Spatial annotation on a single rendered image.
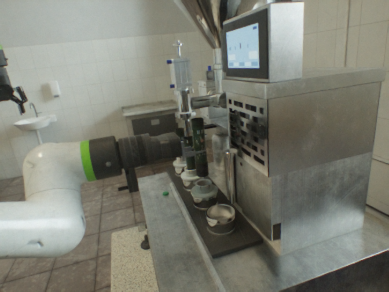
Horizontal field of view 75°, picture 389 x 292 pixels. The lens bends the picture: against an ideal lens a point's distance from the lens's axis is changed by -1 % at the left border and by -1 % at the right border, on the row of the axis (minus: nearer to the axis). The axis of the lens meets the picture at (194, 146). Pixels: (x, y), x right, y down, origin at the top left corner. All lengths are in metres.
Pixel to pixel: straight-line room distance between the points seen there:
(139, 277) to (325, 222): 0.61
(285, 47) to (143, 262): 0.82
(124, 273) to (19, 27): 3.83
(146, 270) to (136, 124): 2.79
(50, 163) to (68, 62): 3.70
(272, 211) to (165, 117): 3.20
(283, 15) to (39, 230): 0.51
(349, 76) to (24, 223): 0.59
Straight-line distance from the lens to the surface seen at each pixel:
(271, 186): 0.47
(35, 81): 4.33
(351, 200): 0.62
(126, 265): 1.01
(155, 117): 3.60
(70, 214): 0.54
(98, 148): 0.57
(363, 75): 0.53
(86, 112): 4.26
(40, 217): 0.53
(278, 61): 0.42
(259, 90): 0.43
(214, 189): 0.69
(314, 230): 0.59
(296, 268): 0.55
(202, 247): 0.57
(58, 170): 0.57
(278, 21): 0.42
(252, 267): 0.55
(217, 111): 0.83
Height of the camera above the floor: 1.40
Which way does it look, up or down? 19 degrees down
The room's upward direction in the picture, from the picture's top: 6 degrees counter-clockwise
